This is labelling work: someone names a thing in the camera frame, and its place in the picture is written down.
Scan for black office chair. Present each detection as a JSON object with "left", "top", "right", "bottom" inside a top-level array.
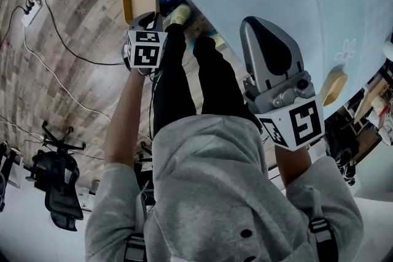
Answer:
[{"left": 26, "top": 120, "right": 87, "bottom": 233}]

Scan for person's left forearm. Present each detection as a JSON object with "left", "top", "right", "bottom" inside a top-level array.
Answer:
[{"left": 103, "top": 66, "right": 154, "bottom": 168}]

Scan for person's black trousers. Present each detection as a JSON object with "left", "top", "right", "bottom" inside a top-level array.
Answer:
[{"left": 152, "top": 23, "right": 263, "bottom": 136}]

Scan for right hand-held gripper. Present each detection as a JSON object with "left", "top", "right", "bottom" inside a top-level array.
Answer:
[{"left": 239, "top": 15, "right": 326, "bottom": 152}]

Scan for person's left shoe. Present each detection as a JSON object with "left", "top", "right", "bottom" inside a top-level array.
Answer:
[{"left": 169, "top": 4, "right": 192, "bottom": 25}]

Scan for person's right shoe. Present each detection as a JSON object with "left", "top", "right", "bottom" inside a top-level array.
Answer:
[{"left": 211, "top": 30, "right": 230, "bottom": 50}]

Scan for black cable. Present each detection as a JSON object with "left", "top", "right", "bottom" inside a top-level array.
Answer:
[{"left": 26, "top": 0, "right": 124, "bottom": 67}]

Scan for person's right harness strap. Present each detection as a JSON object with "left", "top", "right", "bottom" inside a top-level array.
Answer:
[{"left": 308, "top": 217, "right": 338, "bottom": 262}]

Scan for person's grey hoodie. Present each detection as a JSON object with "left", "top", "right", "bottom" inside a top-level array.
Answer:
[{"left": 85, "top": 114, "right": 365, "bottom": 262}]

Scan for person's left harness strap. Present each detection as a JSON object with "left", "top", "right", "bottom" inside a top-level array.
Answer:
[{"left": 124, "top": 233, "right": 147, "bottom": 262}]

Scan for person's right forearm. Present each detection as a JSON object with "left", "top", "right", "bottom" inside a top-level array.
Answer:
[{"left": 274, "top": 144, "right": 313, "bottom": 188}]

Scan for white power strip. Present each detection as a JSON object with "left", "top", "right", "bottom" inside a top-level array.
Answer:
[{"left": 20, "top": 0, "right": 42, "bottom": 28}]

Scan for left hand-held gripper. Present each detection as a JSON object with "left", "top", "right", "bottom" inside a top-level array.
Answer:
[{"left": 122, "top": 11, "right": 168, "bottom": 69}]

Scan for white cable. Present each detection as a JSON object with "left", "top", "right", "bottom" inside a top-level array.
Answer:
[{"left": 23, "top": 24, "right": 113, "bottom": 123}]

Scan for person's harness strap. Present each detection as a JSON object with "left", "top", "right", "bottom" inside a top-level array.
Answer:
[
  {"left": 124, "top": 233, "right": 147, "bottom": 262},
  {"left": 308, "top": 217, "right": 338, "bottom": 262}
]

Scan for person's shoe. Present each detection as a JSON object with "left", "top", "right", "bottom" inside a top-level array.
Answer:
[
  {"left": 211, "top": 30, "right": 230, "bottom": 50},
  {"left": 169, "top": 4, "right": 192, "bottom": 25}
]

